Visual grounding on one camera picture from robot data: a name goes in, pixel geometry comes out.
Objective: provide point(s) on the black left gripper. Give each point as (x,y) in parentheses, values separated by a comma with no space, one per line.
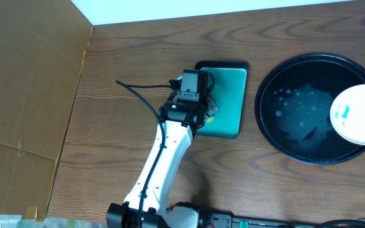
(211,106)

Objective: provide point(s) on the green scrubbing sponge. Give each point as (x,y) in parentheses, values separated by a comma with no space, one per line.
(209,120)

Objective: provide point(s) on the pale pink plate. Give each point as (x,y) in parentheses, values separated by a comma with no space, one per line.
(347,114)

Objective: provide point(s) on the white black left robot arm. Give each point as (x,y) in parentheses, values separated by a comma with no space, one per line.
(184,112)

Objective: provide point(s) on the round black serving tray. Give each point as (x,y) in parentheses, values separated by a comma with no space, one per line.
(292,107)

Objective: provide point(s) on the brown cardboard panel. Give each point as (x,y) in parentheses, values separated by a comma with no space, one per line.
(42,48)

